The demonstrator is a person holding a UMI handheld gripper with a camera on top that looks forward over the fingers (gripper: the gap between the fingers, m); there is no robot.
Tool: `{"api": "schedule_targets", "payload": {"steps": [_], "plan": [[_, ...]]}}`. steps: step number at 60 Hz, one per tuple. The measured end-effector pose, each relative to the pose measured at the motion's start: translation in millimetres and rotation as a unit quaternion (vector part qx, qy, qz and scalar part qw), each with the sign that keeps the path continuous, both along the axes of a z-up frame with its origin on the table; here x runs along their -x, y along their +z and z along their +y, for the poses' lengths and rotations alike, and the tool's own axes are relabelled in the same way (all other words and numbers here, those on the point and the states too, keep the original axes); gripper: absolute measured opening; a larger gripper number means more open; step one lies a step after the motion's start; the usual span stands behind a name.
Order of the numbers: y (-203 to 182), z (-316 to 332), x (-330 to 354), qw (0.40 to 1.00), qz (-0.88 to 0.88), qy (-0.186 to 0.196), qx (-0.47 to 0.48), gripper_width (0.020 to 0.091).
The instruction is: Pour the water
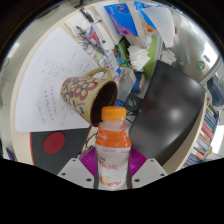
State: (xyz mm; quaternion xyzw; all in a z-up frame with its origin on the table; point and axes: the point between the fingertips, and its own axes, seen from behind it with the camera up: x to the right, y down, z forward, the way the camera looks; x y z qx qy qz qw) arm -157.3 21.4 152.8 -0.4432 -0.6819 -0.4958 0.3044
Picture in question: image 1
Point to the blue tissue box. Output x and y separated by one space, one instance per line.
160 23

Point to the blue round container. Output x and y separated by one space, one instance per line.
138 83

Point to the black desk mat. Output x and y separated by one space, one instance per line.
73 143

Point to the clear plastic box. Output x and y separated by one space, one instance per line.
126 83

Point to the floral ceramic mug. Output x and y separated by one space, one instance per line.
80 93

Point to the blue tissue pack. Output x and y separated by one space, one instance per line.
121 20

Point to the stack of white napkins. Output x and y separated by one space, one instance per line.
139 57

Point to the orange-capped drink bottle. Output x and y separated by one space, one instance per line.
113 150

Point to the black computer monitor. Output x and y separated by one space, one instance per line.
166 110

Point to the flat round red coaster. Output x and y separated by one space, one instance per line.
54 142

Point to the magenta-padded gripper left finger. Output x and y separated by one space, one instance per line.
76 171

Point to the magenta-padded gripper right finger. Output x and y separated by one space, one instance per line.
148 171

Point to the white paper sheet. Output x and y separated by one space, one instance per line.
43 86

